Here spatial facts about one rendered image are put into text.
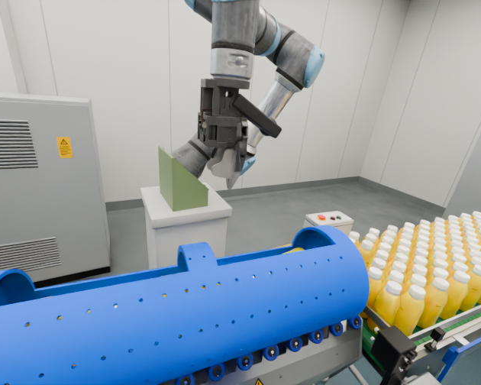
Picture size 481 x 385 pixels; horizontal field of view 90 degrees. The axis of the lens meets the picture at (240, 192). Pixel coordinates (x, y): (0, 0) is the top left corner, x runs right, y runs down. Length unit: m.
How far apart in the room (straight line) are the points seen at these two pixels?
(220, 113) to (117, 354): 0.46
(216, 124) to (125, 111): 2.86
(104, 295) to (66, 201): 1.68
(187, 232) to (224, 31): 0.73
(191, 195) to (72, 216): 1.41
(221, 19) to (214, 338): 0.57
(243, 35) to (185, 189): 0.62
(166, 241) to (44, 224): 1.42
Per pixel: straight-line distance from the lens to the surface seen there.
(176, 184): 0.91
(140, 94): 3.27
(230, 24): 0.45
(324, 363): 0.92
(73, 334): 0.54
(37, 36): 3.31
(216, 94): 0.45
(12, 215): 2.27
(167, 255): 1.02
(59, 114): 2.01
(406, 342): 0.89
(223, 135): 0.45
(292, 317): 0.63
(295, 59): 0.89
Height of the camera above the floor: 1.58
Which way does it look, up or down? 22 degrees down
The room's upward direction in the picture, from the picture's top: 6 degrees clockwise
